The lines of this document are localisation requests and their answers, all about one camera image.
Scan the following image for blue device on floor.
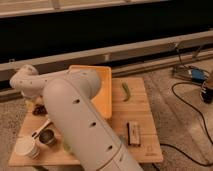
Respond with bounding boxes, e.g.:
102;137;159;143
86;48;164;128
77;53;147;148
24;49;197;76
172;66;208;83

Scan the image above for black cable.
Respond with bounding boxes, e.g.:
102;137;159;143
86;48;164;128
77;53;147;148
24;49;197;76
159;81;213;167

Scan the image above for wooden board table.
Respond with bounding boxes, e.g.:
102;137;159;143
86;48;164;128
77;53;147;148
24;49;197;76
9;77;163;167

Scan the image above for yellow plastic tub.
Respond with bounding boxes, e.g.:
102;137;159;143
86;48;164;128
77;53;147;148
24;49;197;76
70;65;112;119

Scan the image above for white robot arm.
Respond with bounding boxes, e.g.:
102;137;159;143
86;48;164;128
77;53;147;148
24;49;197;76
10;65;143;171

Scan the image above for white dish brush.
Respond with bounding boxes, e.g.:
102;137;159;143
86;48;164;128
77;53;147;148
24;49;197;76
31;119;52;138

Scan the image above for metal cup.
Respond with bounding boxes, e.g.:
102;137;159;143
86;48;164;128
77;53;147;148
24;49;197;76
39;129;56;146

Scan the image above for dark wooden brush block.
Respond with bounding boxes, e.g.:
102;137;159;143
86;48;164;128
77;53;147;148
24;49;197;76
127;121;141;146

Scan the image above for dark red grapes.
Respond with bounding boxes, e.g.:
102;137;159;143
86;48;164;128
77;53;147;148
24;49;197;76
33;104;47;116

